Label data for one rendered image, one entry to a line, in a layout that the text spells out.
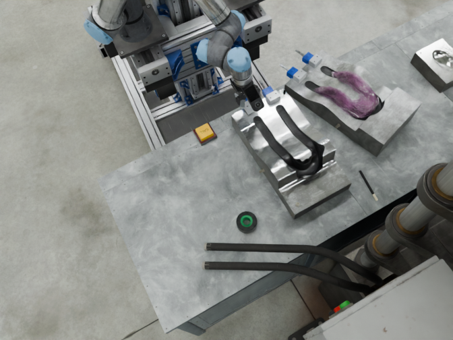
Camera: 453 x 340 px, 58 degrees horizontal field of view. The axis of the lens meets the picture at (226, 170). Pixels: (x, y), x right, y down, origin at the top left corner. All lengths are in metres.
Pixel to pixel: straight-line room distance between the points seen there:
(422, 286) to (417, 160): 0.96
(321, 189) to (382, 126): 0.36
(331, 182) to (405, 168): 0.33
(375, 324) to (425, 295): 0.12
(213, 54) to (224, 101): 1.19
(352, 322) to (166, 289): 0.87
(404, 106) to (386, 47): 0.41
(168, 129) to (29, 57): 1.44
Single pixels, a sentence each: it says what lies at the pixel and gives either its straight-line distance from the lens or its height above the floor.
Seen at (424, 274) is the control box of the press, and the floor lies 1.47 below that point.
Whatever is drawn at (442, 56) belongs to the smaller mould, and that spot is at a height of 0.85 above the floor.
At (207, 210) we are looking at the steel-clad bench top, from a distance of 1.66.
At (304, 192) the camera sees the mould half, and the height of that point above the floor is 0.86.
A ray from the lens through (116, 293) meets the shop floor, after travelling 2.51.
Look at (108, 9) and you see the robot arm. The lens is 1.56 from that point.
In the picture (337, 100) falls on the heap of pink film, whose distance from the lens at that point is 1.77.
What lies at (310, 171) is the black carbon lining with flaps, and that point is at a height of 0.87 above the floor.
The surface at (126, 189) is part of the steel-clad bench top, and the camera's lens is 1.77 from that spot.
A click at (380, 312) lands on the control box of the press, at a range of 0.92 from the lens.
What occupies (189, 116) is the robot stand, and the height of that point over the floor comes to 0.21.
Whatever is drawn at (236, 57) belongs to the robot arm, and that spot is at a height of 1.29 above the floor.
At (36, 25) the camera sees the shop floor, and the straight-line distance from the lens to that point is 3.78.
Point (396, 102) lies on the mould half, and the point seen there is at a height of 0.91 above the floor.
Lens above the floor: 2.35
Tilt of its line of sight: 65 degrees down
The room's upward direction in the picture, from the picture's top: 11 degrees counter-clockwise
